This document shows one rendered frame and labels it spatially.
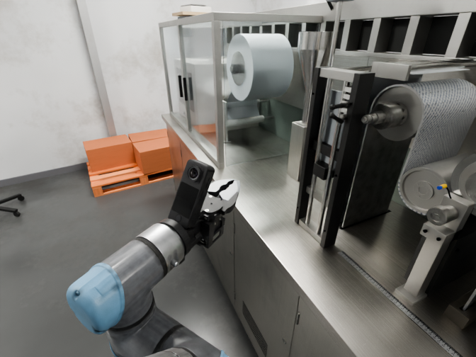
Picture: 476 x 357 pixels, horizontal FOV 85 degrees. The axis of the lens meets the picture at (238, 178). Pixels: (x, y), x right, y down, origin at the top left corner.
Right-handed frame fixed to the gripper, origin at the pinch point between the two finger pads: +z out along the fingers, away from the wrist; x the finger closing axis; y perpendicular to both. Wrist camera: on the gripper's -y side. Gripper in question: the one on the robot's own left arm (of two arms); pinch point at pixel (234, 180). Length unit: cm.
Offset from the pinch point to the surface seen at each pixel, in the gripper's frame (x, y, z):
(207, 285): -39, 130, 52
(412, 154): 32.4, -5.5, 33.9
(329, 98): 7.9, -14.1, 34.1
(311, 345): 29, 52, 8
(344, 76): 10.7, -20.9, 30.2
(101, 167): -236, 138, 107
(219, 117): -44, 12, 58
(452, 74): 36, -22, 68
